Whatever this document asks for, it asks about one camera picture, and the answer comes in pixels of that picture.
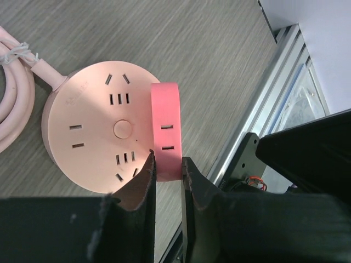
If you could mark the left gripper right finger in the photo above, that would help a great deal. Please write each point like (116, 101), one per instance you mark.
(259, 226)

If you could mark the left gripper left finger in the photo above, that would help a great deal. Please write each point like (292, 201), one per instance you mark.
(118, 227)

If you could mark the pink round power socket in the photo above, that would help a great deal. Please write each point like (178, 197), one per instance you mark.
(97, 126)

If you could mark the red pink square plug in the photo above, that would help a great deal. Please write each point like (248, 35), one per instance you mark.
(166, 124)

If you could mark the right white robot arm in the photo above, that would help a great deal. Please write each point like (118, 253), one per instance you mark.
(314, 156)

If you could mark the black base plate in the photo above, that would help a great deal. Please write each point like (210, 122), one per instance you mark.
(245, 170)

